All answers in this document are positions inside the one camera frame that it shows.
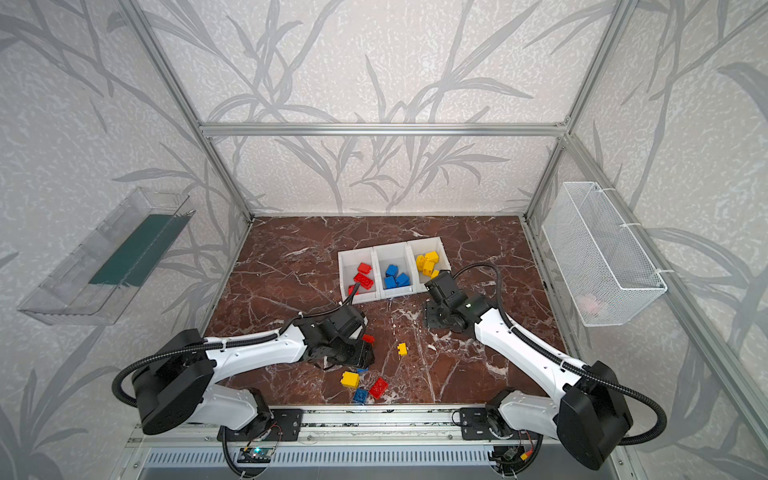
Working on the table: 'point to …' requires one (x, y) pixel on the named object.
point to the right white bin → (423, 247)
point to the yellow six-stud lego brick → (420, 263)
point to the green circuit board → (255, 455)
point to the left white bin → (349, 262)
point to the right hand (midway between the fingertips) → (435, 304)
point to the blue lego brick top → (392, 270)
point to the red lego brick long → (364, 268)
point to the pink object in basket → (589, 305)
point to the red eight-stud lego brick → (364, 281)
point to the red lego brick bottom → (378, 388)
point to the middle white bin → (398, 255)
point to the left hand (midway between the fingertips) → (372, 353)
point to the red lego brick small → (350, 290)
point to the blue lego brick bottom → (360, 395)
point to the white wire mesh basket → (606, 271)
